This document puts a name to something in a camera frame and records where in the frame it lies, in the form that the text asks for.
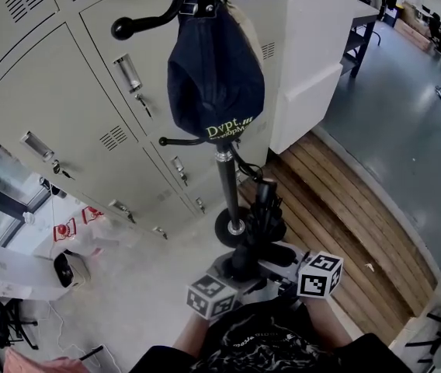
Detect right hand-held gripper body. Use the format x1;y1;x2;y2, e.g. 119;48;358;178
278;250;345;305

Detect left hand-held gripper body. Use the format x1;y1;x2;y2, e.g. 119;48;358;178
186;274;268;321

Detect black umbrella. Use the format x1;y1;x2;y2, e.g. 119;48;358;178
235;163;297;283

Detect black coat rack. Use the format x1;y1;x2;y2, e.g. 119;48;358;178
110;0;307;247

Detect person's right forearm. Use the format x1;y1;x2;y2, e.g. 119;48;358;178
305;301;356;351

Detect person's left forearm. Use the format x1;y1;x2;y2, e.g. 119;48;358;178
172;312;210;359

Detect wooden steps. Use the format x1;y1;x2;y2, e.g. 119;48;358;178
239;130;439;345

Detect person's black printed shirt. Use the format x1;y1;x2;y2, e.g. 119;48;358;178
129;297;415;373

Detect clear water jug red cap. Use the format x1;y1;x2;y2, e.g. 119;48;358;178
80;204;136;244
51;218;105;256

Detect black power strip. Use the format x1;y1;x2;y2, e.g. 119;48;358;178
78;345;105;361

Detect small white heater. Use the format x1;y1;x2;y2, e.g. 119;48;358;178
52;251;92;289

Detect white block cabinet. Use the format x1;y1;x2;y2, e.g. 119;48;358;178
269;0;380;155

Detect black thermos cup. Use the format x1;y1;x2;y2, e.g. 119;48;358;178
40;176;68;200

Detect pink cloth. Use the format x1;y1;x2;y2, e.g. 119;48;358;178
2;347;89;373

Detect navy cap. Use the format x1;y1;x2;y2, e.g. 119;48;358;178
167;0;266;145

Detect white cardboard box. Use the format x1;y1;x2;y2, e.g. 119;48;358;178
0;241;72;301

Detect black framed window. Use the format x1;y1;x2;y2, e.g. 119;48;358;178
0;134;50;248

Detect grey metal locker cabinet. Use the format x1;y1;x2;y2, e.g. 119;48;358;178
0;0;280;240

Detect brown cardboard box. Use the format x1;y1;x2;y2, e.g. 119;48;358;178
393;2;437;52

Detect white floor cable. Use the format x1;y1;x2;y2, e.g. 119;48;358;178
47;301;101;361

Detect white hanging cable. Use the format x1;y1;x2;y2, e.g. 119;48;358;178
48;184;57;248

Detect dark frame table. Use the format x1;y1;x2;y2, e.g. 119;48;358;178
340;13;383;79

